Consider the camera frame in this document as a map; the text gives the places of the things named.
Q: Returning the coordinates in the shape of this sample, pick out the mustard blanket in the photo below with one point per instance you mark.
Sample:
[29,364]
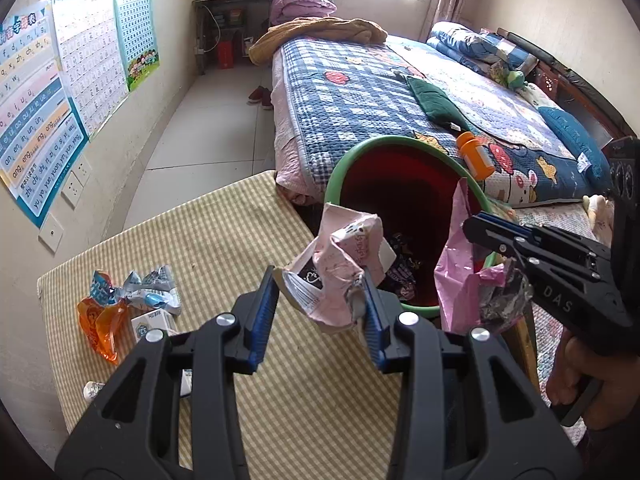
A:
[310,30]

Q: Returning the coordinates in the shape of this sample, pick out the red shoe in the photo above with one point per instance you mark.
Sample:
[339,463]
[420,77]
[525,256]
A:
[268,101]
[257,94]

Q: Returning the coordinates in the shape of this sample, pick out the folded pink duvet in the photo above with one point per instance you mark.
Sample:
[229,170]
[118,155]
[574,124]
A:
[300,2]

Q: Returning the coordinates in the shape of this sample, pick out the dark printed wrapper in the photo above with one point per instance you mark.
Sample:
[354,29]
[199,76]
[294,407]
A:
[405,265]

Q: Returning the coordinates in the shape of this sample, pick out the green plush toy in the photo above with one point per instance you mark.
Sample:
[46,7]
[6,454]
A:
[516,79]

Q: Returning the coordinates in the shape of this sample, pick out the plain mauve foil wrapper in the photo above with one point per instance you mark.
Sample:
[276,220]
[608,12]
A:
[455,280]

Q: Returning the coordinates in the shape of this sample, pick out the small white crumpled wrapper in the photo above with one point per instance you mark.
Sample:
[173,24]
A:
[94,391]

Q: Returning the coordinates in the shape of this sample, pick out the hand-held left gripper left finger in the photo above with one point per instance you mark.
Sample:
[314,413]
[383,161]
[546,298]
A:
[260,320]

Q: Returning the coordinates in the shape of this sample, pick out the folded blue quilt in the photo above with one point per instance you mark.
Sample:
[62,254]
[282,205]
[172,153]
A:
[465,42]

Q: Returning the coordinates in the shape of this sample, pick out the pink bed sheet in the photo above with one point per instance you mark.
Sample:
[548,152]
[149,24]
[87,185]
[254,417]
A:
[287,160]

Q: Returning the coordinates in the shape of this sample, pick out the white round-hole wall socket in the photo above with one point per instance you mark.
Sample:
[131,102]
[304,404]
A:
[51,232]

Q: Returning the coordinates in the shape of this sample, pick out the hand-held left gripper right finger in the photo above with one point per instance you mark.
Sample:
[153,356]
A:
[374,330]

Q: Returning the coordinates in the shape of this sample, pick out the white chart wall poster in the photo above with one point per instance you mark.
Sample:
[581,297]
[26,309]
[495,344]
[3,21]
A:
[85,60]

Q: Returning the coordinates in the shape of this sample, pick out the bed with blue quilt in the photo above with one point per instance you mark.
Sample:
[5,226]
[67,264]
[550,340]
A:
[350,105]

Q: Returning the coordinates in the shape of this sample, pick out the dark wooden headboard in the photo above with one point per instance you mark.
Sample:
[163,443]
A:
[580,85]

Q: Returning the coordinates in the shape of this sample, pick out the red box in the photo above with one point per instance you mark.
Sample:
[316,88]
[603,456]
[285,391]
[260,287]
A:
[226,54]

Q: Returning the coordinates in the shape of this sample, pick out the white wall outlet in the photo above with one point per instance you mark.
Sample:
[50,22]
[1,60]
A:
[84,171]
[71,189]

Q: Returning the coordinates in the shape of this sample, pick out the small blue and orange wrapper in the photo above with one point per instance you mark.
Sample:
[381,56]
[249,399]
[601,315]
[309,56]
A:
[102,287]

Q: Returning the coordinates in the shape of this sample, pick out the dark green cloth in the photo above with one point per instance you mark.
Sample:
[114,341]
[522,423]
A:
[435,102]

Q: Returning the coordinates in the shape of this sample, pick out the green and red bin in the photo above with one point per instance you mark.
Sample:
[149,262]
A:
[400,190]

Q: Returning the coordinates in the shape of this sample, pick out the mauve wrapper with white panel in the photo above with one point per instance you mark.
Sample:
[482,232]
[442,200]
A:
[340,260]

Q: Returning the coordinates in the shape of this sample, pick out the white milk carton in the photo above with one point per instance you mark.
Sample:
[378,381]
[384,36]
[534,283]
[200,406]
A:
[150,322]

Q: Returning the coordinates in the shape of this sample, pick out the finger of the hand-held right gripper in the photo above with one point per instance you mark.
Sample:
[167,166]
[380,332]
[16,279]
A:
[540,237]
[492,240]

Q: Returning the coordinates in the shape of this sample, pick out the silver and blue wrapper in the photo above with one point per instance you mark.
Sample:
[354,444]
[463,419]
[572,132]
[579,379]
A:
[150,290]

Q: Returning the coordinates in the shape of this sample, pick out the blue pillow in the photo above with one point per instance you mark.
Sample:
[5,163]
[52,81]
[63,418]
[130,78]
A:
[575,145]

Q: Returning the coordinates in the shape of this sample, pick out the orange bottle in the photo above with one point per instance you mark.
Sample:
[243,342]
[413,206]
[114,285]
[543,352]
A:
[475,157]

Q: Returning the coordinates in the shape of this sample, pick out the blue letter wall poster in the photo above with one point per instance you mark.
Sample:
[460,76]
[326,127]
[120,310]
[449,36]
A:
[30,110]

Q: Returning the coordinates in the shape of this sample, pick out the teal chart wall poster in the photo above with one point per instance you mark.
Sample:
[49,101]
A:
[135,25]

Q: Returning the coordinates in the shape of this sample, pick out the person's right hand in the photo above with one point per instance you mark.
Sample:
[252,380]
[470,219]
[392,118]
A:
[615,385]

